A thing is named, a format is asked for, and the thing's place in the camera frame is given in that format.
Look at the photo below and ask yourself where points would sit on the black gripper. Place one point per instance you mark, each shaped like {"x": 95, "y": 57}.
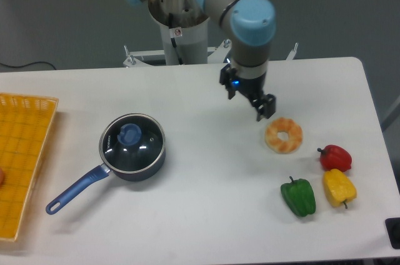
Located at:
{"x": 252, "y": 89}

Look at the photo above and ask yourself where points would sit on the glass pot lid blue knob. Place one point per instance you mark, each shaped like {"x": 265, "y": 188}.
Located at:
{"x": 133, "y": 144}

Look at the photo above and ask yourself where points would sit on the dark blue saucepan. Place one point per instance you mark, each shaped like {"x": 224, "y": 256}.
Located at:
{"x": 98, "y": 173}

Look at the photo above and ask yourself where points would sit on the red bell pepper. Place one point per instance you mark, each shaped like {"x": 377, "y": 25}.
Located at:
{"x": 334, "y": 157}

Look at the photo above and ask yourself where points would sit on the green bell pepper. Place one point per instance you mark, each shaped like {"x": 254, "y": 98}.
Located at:
{"x": 298, "y": 194}

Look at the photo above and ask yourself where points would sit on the yellow bell pepper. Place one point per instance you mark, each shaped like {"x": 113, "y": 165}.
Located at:
{"x": 338, "y": 188}

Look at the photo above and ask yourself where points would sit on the black device at table edge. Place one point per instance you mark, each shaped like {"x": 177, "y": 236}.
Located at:
{"x": 393, "y": 231}

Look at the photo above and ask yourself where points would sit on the yellow plastic basket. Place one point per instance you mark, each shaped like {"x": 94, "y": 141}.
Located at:
{"x": 25, "y": 124}

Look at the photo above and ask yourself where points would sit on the white metal base frame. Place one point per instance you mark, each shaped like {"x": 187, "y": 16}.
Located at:
{"x": 215, "y": 55}

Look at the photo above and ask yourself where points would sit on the ring shaped bread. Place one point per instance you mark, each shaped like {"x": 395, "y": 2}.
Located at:
{"x": 283, "y": 135}

